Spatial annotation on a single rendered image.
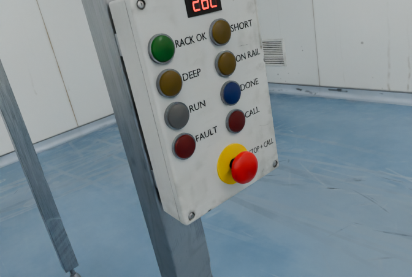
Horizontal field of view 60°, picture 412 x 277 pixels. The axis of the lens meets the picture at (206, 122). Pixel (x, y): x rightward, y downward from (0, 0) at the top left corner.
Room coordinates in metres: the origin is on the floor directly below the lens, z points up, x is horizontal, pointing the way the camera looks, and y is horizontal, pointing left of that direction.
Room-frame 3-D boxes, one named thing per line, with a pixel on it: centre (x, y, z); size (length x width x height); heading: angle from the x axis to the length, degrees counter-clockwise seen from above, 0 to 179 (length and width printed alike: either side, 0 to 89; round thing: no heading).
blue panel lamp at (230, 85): (0.41, -0.04, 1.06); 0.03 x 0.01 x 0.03; 126
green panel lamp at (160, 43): (0.36, 0.03, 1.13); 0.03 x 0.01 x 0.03; 126
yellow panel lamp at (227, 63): (0.41, -0.04, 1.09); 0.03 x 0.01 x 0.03; 126
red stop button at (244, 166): (0.40, -0.03, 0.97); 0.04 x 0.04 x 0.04; 36
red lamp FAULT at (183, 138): (0.36, 0.03, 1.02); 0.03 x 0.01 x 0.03; 126
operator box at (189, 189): (0.43, -0.01, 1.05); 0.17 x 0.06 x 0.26; 126
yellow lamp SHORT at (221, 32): (0.41, -0.04, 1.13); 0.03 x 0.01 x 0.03; 126
